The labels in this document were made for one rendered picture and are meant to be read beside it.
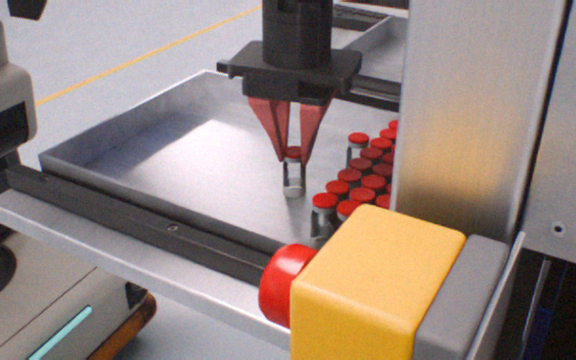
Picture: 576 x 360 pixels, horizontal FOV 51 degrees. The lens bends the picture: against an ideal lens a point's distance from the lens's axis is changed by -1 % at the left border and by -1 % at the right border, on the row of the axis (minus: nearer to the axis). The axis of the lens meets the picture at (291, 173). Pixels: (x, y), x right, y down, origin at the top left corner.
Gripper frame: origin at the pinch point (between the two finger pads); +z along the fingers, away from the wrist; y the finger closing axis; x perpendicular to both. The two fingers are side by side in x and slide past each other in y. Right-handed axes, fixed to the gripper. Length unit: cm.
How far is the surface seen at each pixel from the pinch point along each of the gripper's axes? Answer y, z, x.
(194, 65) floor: -126, 95, 246
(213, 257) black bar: -3.0, 3.3, -12.4
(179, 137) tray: -15.4, 4.6, 7.6
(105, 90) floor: -154, 95, 200
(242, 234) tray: -1.1, 1.7, -11.0
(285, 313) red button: 7.2, -7.3, -27.3
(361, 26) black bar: -3, 4, 52
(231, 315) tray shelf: -0.2, 5.2, -16.1
